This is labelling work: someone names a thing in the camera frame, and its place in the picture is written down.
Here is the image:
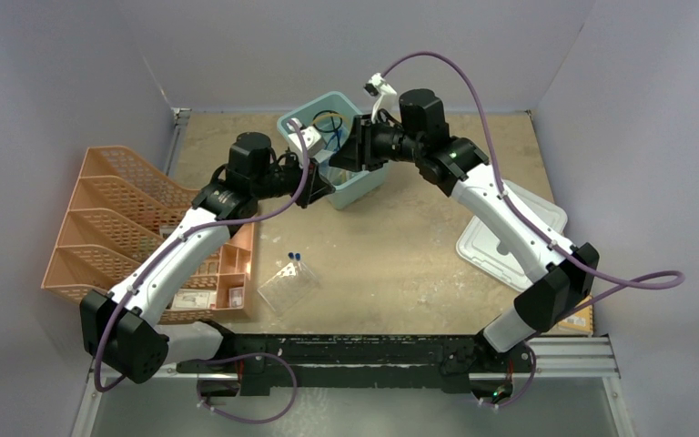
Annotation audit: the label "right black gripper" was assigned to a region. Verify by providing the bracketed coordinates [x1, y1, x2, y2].
[330, 115, 425, 174]

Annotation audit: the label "teal plastic bin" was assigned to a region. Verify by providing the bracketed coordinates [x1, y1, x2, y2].
[277, 91, 389, 210]

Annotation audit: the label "black wire tripod ring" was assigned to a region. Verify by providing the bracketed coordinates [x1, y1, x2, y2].
[313, 109, 350, 134]

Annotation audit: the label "white plastic bin lid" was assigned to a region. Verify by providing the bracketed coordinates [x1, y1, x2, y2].
[455, 179, 568, 293]

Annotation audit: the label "blue safety glasses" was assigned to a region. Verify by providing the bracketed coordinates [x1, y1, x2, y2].
[327, 127, 346, 154]

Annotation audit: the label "amber rubber tubing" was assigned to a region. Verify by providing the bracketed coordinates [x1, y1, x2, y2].
[313, 113, 351, 141]

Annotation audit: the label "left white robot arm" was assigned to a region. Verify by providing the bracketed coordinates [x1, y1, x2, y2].
[80, 127, 334, 392]

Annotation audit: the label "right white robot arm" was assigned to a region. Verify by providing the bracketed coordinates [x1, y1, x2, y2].
[329, 88, 599, 371]

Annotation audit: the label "clear plastic box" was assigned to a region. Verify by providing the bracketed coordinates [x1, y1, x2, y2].
[258, 260, 319, 315]

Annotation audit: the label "orange compartment tray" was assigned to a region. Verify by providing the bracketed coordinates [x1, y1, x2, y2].
[160, 224, 257, 324]

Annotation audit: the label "orange file organizer rack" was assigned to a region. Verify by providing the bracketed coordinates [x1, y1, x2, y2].
[42, 146, 197, 304]

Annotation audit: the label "yellow spiral notebook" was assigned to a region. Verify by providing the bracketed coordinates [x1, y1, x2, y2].
[557, 305, 594, 336]

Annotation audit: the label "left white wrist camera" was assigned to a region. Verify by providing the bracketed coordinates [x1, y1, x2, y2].
[286, 118, 326, 163]

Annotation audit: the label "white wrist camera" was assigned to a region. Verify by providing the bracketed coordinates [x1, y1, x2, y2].
[363, 73, 398, 121]
[286, 118, 326, 163]

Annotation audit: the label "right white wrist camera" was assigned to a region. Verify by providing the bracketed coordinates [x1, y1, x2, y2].
[363, 73, 398, 121]

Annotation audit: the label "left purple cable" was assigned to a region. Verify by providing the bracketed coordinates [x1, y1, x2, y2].
[93, 120, 311, 423]

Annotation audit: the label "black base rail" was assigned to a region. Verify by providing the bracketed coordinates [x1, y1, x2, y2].
[162, 332, 619, 398]

